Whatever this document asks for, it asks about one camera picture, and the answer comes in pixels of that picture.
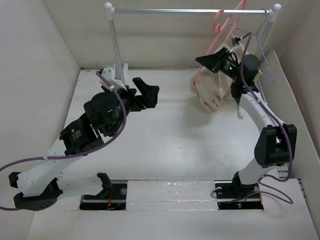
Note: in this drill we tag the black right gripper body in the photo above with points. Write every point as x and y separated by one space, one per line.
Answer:
222 62

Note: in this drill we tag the beige trousers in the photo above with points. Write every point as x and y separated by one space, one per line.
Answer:
251 72
211 88

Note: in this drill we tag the pink plastic hanger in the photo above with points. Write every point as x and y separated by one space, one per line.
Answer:
218 29

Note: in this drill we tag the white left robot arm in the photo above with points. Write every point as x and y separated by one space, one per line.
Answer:
40 187

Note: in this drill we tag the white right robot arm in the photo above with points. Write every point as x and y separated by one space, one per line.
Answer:
277 140

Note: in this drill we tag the beige trousers on hanger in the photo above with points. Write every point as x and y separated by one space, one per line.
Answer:
251 72

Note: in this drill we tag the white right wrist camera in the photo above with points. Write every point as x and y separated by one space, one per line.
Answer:
235 43

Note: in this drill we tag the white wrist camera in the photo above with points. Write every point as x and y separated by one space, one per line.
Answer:
115 74
235 43

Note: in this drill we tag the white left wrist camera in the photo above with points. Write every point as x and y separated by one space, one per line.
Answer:
115 74

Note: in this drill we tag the aluminium side rail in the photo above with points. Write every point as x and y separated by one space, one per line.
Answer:
261 91

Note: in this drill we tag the blue wire hanger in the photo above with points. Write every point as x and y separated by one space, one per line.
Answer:
261 35

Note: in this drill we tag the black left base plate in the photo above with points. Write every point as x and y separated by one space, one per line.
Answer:
114 201

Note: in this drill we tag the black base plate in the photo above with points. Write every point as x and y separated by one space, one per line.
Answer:
114 201
228 198

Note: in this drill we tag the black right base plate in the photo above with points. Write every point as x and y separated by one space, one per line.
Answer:
228 198

